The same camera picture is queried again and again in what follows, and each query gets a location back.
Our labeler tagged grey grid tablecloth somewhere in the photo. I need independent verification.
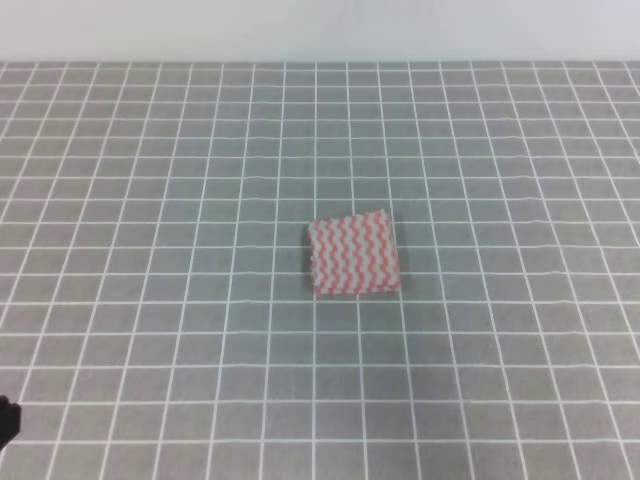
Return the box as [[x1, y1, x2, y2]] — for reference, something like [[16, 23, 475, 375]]
[[1, 61, 639, 479]]

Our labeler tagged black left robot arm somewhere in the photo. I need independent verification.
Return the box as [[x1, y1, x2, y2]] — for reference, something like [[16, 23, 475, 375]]
[[0, 395, 22, 450]]

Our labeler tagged pink white wavy striped towel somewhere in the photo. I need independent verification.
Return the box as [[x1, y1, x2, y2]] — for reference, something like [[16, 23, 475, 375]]
[[307, 210, 401, 296]]

